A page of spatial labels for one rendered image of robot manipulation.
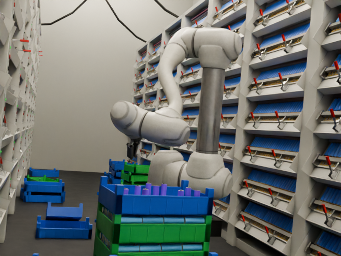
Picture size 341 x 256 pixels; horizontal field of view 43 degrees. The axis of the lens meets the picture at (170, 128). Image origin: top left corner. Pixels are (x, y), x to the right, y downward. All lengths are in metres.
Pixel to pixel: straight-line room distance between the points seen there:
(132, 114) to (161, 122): 0.11
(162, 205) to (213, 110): 0.75
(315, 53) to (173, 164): 0.80
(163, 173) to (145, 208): 0.75
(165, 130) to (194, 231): 0.39
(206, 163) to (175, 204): 0.65
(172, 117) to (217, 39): 0.49
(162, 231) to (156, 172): 0.75
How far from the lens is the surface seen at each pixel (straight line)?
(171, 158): 1.98
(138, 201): 1.23
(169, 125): 1.53
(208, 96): 1.91
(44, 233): 2.53
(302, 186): 2.03
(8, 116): 2.36
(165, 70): 1.81
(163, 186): 1.42
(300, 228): 2.05
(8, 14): 1.70
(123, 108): 1.55
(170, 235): 1.29
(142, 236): 1.26
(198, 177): 1.90
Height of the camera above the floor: 0.64
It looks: level
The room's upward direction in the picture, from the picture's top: 5 degrees clockwise
